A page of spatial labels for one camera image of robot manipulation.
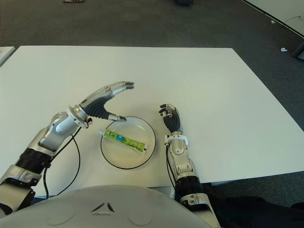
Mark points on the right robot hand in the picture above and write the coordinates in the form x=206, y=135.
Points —
x=174, y=121

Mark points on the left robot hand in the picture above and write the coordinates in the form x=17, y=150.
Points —
x=95, y=107

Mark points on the green white toothpaste tube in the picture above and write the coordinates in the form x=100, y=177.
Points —
x=121, y=140

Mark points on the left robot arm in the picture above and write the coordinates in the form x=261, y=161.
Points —
x=47, y=137

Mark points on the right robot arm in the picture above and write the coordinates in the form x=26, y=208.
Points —
x=184, y=166

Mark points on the white plate with black rim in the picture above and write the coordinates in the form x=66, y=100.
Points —
x=118, y=158

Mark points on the grey robot torso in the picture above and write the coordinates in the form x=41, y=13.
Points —
x=107, y=209

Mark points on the white side table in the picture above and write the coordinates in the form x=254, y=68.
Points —
x=4, y=53

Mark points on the red black floor object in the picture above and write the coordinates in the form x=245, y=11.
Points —
x=73, y=0

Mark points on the black cloth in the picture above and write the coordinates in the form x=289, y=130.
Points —
x=249, y=209

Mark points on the dark blue floor object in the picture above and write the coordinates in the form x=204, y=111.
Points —
x=184, y=2

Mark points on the white background table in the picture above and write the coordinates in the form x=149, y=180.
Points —
x=280, y=9

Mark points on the grey metal post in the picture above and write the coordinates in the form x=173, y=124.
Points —
x=299, y=50

